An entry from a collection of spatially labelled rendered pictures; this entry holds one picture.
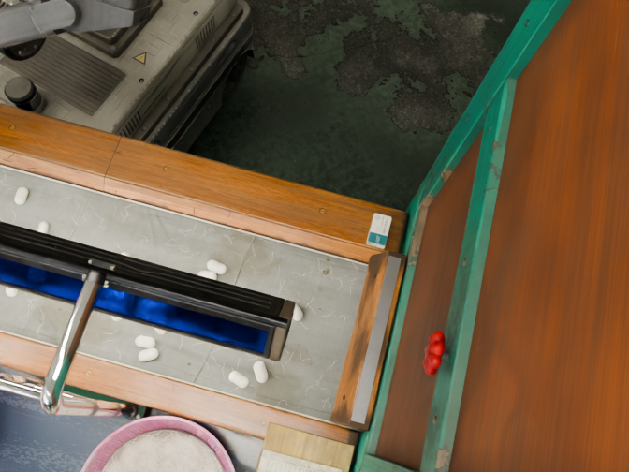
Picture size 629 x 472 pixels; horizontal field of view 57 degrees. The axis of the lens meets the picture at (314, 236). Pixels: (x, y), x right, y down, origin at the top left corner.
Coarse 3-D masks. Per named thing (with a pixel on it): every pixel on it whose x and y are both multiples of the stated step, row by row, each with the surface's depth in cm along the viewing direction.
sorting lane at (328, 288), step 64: (0, 192) 111; (64, 192) 112; (192, 256) 109; (256, 256) 110; (320, 256) 111; (0, 320) 103; (64, 320) 104; (128, 320) 105; (320, 320) 107; (192, 384) 102; (256, 384) 103; (320, 384) 103
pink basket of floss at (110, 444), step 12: (144, 420) 97; (156, 420) 98; (168, 420) 98; (180, 420) 97; (120, 432) 97; (132, 432) 99; (144, 432) 101; (192, 432) 101; (204, 432) 97; (108, 444) 97; (120, 444) 100; (216, 444) 97; (96, 456) 96; (108, 456) 99; (228, 456) 96; (84, 468) 94; (96, 468) 97; (228, 468) 97
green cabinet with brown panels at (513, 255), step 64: (576, 0) 50; (512, 64) 62; (576, 64) 46; (512, 128) 60; (576, 128) 42; (448, 192) 85; (512, 192) 54; (576, 192) 39; (448, 256) 74; (512, 256) 49; (576, 256) 37; (448, 320) 60; (512, 320) 45; (576, 320) 34; (384, 384) 91; (448, 384) 53; (512, 384) 41; (576, 384) 32; (384, 448) 82; (448, 448) 51; (512, 448) 38; (576, 448) 30
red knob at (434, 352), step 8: (432, 336) 56; (440, 336) 55; (432, 344) 55; (440, 344) 54; (432, 352) 55; (440, 352) 54; (448, 352) 56; (424, 360) 57; (432, 360) 54; (440, 360) 54; (424, 368) 57; (432, 368) 55
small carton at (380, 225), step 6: (378, 216) 109; (384, 216) 109; (372, 222) 109; (378, 222) 109; (384, 222) 109; (390, 222) 109; (372, 228) 108; (378, 228) 108; (384, 228) 108; (372, 234) 108; (378, 234) 108; (384, 234) 108; (372, 240) 108; (378, 240) 108; (384, 240) 108; (378, 246) 109; (384, 246) 108
